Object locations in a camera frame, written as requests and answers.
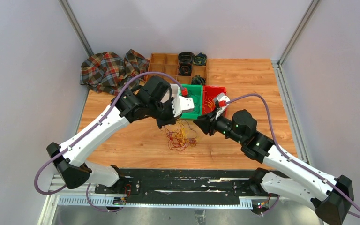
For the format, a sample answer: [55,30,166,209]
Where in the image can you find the rolled green patterned tie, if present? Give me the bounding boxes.
[191,75,206,86]

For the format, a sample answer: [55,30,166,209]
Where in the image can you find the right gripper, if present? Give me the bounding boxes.
[193,107,245,144]

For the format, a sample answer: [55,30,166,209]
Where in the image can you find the yellow wires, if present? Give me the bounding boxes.
[173,121,196,148]
[202,97,217,113]

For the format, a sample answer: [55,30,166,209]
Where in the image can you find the rolled dark tie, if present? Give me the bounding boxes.
[178,52,195,64]

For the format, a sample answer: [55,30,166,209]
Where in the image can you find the rolled teal yellow tie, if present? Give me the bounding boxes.
[193,52,208,66]

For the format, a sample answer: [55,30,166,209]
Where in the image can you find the purple wires in green bin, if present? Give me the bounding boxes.
[192,93,203,115]

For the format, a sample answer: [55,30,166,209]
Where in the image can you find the red plastic bin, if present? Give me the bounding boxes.
[202,85,227,115]

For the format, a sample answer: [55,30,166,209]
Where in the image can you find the green plastic bin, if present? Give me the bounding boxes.
[181,84,203,120]

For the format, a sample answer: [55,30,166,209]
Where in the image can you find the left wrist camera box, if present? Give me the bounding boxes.
[172,96,195,118]

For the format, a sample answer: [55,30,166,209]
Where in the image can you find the tangled red wires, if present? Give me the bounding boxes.
[165,127,199,153]

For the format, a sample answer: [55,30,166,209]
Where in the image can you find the rolled orange spotted tie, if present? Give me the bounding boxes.
[178,62,193,76]

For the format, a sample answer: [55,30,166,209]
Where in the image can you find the plaid cloth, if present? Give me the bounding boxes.
[79,49,150,96]

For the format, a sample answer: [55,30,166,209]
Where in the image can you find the wooden compartment tray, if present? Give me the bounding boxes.
[148,53,208,85]

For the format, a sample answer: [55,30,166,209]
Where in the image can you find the white plastic bin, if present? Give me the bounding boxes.
[165,83,181,98]

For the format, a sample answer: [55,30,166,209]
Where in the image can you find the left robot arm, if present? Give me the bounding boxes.
[34,72,184,195]

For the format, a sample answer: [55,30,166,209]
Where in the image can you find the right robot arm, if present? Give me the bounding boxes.
[193,110,353,225]

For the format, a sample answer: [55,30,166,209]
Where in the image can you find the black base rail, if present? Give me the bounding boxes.
[88,168,277,207]

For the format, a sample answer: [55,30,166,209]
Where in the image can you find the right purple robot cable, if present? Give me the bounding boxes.
[225,93,360,225]

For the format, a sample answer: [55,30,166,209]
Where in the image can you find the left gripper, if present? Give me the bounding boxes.
[148,97,183,129]

